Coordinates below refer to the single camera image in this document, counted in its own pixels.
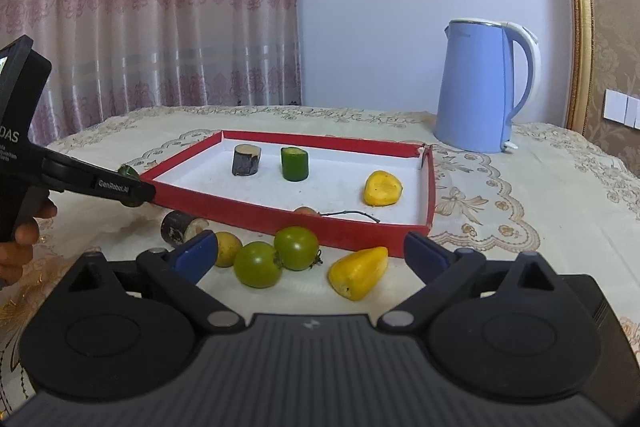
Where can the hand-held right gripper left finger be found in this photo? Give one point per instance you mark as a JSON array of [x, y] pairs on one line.
[[192, 257]]

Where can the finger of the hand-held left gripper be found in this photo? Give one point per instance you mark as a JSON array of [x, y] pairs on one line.
[[100, 182]]

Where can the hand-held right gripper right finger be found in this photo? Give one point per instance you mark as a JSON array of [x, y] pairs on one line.
[[426, 257]]

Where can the round yellow-brown fruit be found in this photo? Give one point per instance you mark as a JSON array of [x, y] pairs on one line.
[[228, 249]]

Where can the yellow fruit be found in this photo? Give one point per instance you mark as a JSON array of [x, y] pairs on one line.
[[357, 273], [382, 188]]

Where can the red cardboard box tray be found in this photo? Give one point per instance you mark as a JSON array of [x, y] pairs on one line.
[[340, 192]]

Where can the dark eggplant piece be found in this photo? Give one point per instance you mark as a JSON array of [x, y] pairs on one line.
[[177, 227], [245, 161]]

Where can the small brown fruit with stem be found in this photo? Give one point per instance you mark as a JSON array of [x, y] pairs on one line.
[[305, 210]]

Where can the green cucumber piece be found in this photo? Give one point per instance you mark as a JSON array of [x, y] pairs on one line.
[[294, 164]]

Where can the person's left hand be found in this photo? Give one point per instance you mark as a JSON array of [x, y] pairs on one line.
[[17, 257]]

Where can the green tomato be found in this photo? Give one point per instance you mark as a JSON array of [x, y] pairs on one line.
[[296, 248], [257, 265]]

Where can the cream embroidered tablecloth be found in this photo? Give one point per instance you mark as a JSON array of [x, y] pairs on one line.
[[525, 207]]

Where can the pink patterned curtain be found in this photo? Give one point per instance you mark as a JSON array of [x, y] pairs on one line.
[[150, 17]]

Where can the blue electric kettle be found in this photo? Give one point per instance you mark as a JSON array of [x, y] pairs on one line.
[[475, 92]]

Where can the white light switch panel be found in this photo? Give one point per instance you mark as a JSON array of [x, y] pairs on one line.
[[620, 107]]

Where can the gold framed wall panel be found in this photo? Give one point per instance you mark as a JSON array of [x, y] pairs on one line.
[[610, 7]]

